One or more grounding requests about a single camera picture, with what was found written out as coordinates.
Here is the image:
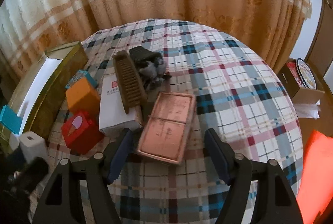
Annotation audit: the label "plain teal box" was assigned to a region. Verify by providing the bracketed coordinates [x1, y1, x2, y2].
[0, 105, 22, 134]

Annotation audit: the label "white papers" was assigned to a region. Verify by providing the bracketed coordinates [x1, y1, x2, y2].
[294, 103, 322, 119]

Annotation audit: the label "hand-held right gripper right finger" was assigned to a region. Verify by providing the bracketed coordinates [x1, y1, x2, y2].
[204, 128, 303, 224]

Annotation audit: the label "brown cardboard box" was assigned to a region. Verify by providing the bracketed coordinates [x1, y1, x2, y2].
[277, 57, 326, 105]

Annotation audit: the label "red box with ice-cream print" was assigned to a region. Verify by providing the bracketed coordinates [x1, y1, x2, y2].
[61, 111, 104, 155]

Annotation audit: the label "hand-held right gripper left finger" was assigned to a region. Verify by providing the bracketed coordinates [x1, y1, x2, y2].
[32, 129, 134, 224]

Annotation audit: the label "orange box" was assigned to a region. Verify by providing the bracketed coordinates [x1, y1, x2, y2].
[66, 77, 101, 114]

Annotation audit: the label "white cardboard box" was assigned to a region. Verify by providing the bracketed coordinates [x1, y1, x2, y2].
[99, 75, 143, 136]

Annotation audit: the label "brown wooden slatted rack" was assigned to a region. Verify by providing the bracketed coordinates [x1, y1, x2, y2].
[113, 51, 147, 114]

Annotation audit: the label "small teal printed box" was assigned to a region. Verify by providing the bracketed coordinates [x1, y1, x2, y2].
[65, 70, 98, 90]

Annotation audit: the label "large gold box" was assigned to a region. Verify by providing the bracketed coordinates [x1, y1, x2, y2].
[6, 41, 89, 141]

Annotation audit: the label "round cookie tin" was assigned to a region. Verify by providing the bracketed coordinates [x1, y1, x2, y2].
[295, 58, 318, 90]

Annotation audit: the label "red packet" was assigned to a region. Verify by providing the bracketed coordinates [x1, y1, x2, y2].
[286, 62, 299, 84]

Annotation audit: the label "black ribbed plastic holder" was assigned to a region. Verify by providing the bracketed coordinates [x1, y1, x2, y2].
[129, 46, 171, 90]

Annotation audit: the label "wooden door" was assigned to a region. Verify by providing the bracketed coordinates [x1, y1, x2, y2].
[304, 0, 333, 84]

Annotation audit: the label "white plastic block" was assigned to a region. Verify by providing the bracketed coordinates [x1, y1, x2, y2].
[19, 131, 47, 162]

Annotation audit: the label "red-orange cloth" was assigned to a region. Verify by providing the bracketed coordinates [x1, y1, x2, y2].
[297, 130, 333, 224]

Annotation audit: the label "plaid bed sheet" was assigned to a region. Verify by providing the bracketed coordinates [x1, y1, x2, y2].
[29, 18, 303, 224]

